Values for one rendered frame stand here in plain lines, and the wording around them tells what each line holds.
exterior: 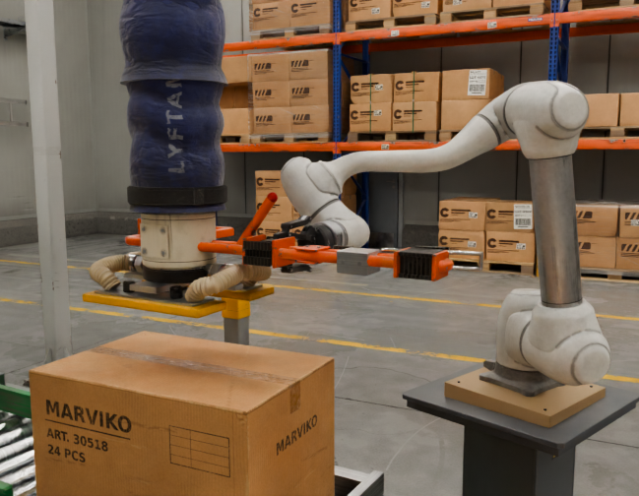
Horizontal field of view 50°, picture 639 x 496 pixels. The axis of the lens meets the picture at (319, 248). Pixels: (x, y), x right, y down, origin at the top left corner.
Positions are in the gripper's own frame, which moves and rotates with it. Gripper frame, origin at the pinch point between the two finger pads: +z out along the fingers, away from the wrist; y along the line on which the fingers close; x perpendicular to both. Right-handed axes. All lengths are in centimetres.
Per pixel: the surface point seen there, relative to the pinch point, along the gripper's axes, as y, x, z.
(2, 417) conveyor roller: 70, 128, -23
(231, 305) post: 26, 47, -48
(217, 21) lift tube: -49, 15, -1
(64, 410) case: 37, 44, 21
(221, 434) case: 34.5, 1.1, 19.1
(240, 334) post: 36, 45, -49
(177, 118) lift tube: -28.3, 19.2, 7.8
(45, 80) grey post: -66, 268, -167
